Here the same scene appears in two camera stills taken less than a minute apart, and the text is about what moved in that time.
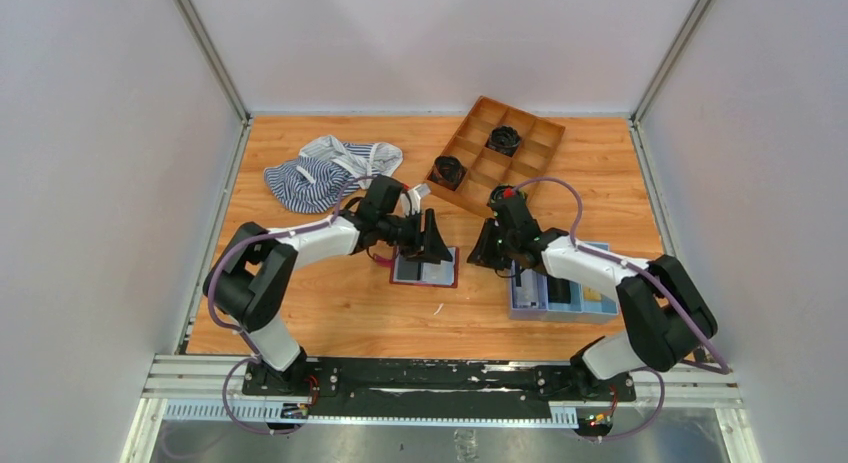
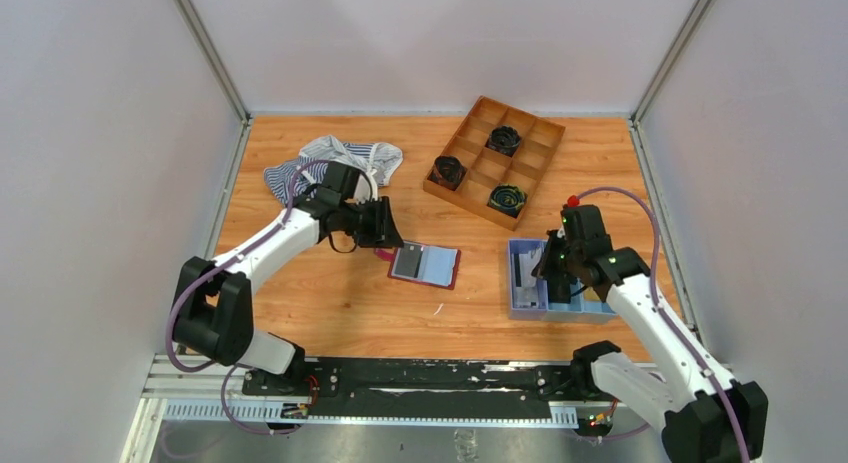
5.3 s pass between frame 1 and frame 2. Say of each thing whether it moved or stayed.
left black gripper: moved
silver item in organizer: stayed
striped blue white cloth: stayed
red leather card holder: stayed
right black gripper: moved
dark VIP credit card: stayed
